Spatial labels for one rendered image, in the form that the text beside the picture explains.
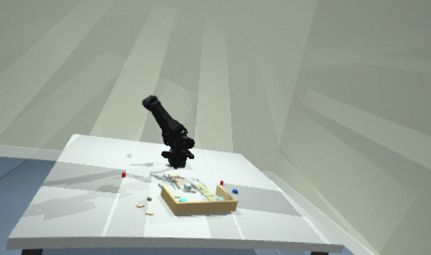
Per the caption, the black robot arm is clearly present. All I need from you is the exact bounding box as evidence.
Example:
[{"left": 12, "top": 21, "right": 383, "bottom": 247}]
[{"left": 142, "top": 95, "right": 195, "bottom": 161}]

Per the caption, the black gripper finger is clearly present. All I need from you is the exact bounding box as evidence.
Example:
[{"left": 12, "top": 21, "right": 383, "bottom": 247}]
[
  {"left": 176, "top": 157, "right": 182, "bottom": 169},
  {"left": 171, "top": 157, "right": 178, "bottom": 169}
]

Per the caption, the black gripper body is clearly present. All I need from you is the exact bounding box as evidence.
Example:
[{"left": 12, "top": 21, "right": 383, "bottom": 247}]
[{"left": 161, "top": 143, "right": 194, "bottom": 159}]

